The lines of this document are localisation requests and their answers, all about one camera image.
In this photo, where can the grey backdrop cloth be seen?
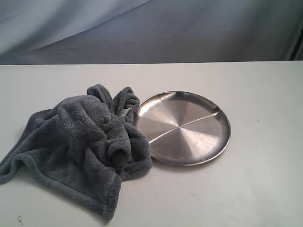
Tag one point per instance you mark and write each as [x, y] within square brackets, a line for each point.
[147, 31]

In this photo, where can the round stainless steel plate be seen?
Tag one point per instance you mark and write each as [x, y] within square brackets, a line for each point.
[183, 128]

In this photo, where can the black stand pole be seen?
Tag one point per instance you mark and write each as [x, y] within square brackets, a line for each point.
[297, 48]

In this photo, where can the grey fleece towel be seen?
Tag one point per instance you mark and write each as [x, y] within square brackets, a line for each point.
[84, 148]

